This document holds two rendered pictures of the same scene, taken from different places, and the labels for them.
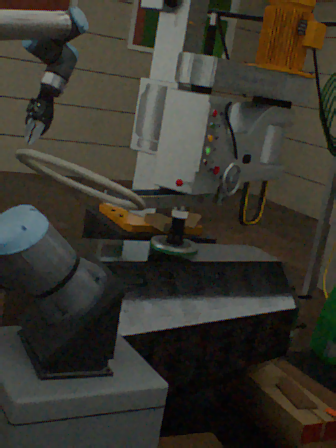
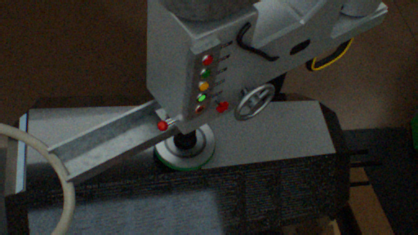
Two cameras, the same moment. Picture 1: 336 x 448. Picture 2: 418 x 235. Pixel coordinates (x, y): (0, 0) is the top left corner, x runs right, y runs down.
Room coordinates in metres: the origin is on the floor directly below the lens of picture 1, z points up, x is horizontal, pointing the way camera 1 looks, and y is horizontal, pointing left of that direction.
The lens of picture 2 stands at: (1.77, -0.32, 2.44)
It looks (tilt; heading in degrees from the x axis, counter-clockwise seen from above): 55 degrees down; 12
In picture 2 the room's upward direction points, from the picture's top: 10 degrees clockwise
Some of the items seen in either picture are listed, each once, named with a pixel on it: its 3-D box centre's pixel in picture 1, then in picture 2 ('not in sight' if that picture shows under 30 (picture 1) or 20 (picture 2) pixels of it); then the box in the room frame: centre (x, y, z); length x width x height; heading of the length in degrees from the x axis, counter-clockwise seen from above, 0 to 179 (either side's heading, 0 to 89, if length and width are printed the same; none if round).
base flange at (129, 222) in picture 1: (150, 217); not in sight; (3.67, 0.11, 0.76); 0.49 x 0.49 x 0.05; 28
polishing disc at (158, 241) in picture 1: (174, 243); (184, 140); (2.74, -0.05, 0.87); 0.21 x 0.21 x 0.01
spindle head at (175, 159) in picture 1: (201, 145); (218, 46); (2.81, -0.09, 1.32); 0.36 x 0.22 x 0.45; 146
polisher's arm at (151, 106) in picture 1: (194, 123); not in sight; (3.55, -0.06, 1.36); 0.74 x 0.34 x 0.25; 54
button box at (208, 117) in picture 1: (207, 137); (200, 82); (2.62, -0.10, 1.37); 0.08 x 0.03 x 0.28; 146
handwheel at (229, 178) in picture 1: (224, 177); (247, 94); (2.77, -0.21, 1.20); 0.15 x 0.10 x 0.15; 146
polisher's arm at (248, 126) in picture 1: (239, 150); (300, 15); (3.06, -0.28, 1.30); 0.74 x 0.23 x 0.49; 146
